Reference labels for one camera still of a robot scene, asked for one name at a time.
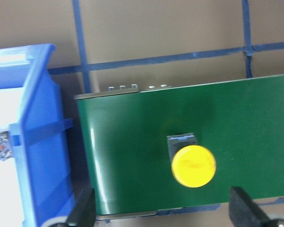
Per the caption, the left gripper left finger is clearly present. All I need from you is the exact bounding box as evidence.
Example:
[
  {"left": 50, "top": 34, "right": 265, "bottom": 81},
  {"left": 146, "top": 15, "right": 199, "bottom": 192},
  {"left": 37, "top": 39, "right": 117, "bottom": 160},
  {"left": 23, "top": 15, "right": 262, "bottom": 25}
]
[{"left": 66, "top": 188, "right": 96, "bottom": 227}]

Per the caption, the white foam pad left bin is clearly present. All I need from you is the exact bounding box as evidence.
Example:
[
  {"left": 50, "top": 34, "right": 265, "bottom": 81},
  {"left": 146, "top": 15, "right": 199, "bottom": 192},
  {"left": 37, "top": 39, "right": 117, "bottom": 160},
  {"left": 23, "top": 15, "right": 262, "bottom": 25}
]
[{"left": 0, "top": 88, "right": 24, "bottom": 227}]

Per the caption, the blue bin left side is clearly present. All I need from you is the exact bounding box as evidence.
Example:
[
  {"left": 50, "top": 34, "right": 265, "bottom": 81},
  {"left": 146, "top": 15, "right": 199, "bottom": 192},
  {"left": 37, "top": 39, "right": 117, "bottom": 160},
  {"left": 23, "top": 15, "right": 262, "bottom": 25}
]
[{"left": 0, "top": 44, "right": 74, "bottom": 227}]

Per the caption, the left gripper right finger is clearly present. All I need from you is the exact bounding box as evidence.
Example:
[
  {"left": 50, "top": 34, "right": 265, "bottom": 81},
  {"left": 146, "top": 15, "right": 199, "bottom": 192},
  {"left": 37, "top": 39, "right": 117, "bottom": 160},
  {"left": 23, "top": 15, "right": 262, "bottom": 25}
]
[{"left": 228, "top": 186, "right": 271, "bottom": 227}]

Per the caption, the yellow push button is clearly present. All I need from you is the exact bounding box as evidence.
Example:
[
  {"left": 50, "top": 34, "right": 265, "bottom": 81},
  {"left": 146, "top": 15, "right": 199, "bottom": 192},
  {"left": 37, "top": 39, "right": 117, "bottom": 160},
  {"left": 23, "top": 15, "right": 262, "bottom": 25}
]
[{"left": 167, "top": 133, "right": 216, "bottom": 188}]

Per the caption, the red push button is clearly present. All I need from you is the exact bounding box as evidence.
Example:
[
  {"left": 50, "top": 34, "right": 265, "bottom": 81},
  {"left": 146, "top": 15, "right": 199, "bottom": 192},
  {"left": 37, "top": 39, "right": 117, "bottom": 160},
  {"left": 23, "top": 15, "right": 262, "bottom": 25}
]
[{"left": 0, "top": 131, "right": 14, "bottom": 161}]

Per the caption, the green conveyor belt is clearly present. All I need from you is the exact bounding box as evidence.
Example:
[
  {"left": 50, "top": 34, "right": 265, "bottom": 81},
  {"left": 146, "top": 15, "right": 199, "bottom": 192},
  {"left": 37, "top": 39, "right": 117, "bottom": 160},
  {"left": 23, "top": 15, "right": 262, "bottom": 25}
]
[{"left": 75, "top": 75, "right": 284, "bottom": 216}]

